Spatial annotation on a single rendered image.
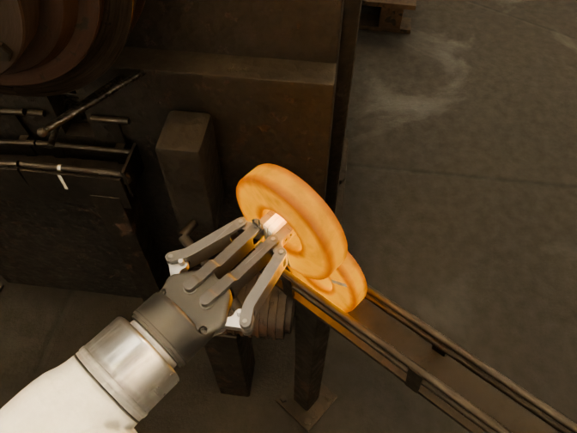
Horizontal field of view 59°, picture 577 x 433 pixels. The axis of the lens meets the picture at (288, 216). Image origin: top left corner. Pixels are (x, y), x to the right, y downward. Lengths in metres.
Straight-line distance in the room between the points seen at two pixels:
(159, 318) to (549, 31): 2.50
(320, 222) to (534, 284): 1.29
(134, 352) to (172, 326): 0.04
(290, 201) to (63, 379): 0.27
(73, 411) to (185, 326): 0.12
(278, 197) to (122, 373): 0.23
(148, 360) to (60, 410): 0.08
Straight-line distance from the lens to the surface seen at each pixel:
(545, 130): 2.24
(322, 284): 0.82
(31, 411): 0.50
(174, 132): 0.87
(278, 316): 0.97
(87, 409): 0.50
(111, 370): 0.50
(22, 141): 1.10
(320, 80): 0.84
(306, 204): 0.53
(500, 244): 1.80
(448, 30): 2.63
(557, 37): 2.77
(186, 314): 0.53
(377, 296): 0.81
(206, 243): 0.57
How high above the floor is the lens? 1.40
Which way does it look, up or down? 54 degrees down
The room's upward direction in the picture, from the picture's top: straight up
